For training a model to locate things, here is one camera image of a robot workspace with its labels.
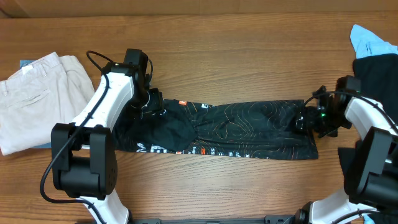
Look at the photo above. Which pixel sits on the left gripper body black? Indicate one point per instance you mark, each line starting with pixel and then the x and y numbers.
pixel 147 102

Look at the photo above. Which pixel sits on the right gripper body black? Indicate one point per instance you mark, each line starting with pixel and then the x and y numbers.
pixel 326 121

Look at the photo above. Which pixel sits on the black orange patterned t-shirt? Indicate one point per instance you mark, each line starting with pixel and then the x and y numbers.
pixel 260 129

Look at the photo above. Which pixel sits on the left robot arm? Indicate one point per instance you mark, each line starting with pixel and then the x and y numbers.
pixel 84 167

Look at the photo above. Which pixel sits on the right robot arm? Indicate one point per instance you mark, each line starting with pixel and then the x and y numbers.
pixel 341 207

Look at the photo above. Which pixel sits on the plain black garment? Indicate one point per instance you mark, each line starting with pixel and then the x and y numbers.
pixel 373 112

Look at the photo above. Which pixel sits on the light blue garment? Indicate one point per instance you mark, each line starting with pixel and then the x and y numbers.
pixel 370 43

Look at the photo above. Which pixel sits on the folded beige pants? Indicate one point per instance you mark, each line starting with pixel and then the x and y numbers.
pixel 53 89

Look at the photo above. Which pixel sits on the folded blue jeans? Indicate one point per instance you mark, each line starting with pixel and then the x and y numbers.
pixel 26 63

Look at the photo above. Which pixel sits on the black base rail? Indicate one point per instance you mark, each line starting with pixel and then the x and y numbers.
pixel 211 221

